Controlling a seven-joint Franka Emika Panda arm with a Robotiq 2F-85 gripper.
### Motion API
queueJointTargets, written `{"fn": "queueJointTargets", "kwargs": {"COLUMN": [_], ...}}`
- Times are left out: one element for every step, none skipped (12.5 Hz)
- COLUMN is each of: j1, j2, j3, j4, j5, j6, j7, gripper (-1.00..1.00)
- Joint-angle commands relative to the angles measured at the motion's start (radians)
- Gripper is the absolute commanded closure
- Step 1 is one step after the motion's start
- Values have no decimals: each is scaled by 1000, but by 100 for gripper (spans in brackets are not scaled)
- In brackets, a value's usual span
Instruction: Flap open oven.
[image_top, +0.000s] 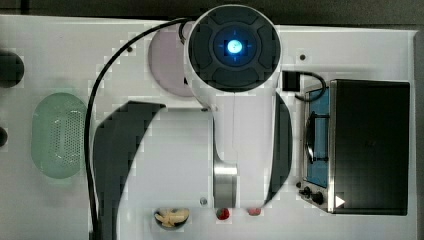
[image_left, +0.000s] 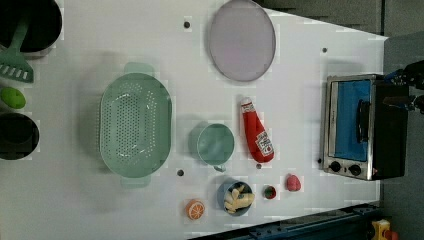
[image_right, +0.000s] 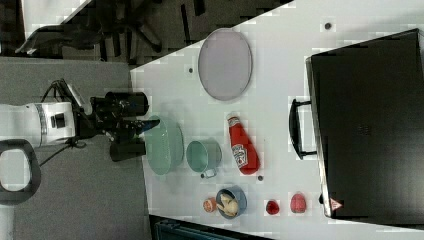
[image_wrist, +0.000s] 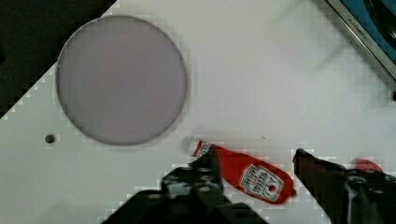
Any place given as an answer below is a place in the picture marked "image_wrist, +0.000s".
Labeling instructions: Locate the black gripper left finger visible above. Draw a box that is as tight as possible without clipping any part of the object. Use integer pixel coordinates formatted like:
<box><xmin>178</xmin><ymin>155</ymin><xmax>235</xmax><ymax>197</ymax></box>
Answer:
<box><xmin>161</xmin><ymin>147</ymin><xmax>223</xmax><ymax>199</ymax></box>

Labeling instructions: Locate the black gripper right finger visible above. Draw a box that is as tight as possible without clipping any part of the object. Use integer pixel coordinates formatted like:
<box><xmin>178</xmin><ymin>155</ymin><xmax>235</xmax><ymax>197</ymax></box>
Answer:
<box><xmin>293</xmin><ymin>148</ymin><xmax>396</xmax><ymax>224</ymax></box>

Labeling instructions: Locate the silver toaster oven blue door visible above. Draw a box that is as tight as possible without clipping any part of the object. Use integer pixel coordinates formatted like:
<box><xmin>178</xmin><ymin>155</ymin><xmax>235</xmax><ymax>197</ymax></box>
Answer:
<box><xmin>322</xmin><ymin>0</ymin><xmax>396</xmax><ymax>81</ymax></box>

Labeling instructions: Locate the red toy strawberry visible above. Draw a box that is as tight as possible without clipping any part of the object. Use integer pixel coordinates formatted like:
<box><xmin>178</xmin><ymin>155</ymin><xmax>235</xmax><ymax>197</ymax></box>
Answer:
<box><xmin>356</xmin><ymin>159</ymin><xmax>383</xmax><ymax>173</ymax></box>

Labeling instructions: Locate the red ketchup bottle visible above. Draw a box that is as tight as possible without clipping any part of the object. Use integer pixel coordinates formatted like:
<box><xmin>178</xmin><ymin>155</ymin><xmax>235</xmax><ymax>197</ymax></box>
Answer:
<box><xmin>188</xmin><ymin>140</ymin><xmax>296</xmax><ymax>204</ymax></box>

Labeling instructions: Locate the grey round plate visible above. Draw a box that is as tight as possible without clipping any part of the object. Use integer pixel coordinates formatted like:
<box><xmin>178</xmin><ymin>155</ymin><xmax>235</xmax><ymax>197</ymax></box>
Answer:
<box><xmin>56</xmin><ymin>15</ymin><xmax>188</xmax><ymax>146</ymax></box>

